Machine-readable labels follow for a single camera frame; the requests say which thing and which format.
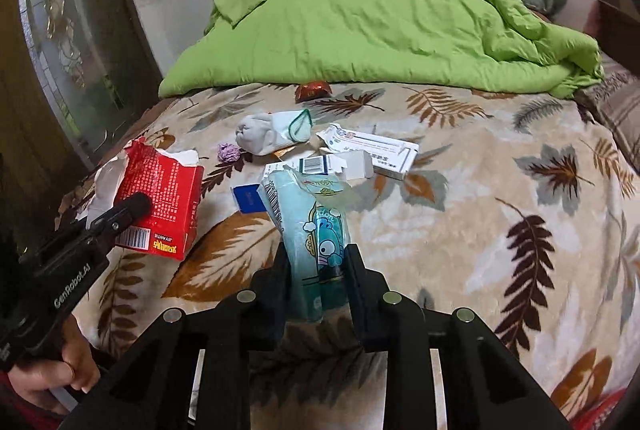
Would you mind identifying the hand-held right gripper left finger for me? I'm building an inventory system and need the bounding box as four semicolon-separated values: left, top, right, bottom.
60;242;293;430

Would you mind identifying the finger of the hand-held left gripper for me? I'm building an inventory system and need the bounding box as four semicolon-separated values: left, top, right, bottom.
89;192;153;241

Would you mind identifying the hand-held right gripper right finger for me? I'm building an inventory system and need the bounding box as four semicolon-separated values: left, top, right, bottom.
345;244;573;430

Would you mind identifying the torn red carton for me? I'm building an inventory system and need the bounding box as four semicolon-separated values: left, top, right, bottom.
86;137;206;261

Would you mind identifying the teal cartoon tissue packet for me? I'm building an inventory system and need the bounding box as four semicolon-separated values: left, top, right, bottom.
257;165;361;323

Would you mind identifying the white sock with green trim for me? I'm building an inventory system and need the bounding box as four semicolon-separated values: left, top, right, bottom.
236;109;313;155

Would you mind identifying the long white medicine box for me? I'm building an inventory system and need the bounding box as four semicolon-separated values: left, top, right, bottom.
316;124;421;181

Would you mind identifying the red lattice basket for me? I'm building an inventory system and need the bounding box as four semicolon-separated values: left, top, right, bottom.
575;392;631;430

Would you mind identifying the person's left hand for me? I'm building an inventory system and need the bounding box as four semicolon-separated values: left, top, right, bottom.
12;314;101;413

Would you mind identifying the blue card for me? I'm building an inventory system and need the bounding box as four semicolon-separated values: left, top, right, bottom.
231;184;266;215

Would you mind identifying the purple crumpled paper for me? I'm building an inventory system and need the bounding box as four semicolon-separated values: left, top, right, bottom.
216;142;242;165

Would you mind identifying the leaf print fleece blanket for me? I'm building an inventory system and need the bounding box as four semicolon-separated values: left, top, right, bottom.
55;80;640;430

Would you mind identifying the small white open box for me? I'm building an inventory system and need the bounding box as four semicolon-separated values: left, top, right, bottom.
299;149;375;183

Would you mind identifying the wooden door with glass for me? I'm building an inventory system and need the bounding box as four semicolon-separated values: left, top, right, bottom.
0;0;166;231

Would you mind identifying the red candy wrapper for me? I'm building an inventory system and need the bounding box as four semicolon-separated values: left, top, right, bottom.
295;81;332;101

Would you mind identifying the green quilt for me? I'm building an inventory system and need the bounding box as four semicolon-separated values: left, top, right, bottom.
159;0;606;99

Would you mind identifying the striped brown pillow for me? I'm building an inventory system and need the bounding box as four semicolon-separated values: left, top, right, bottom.
572;50;640;158

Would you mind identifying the brown bed board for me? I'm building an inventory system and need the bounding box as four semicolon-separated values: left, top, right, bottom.
597;0;640;78

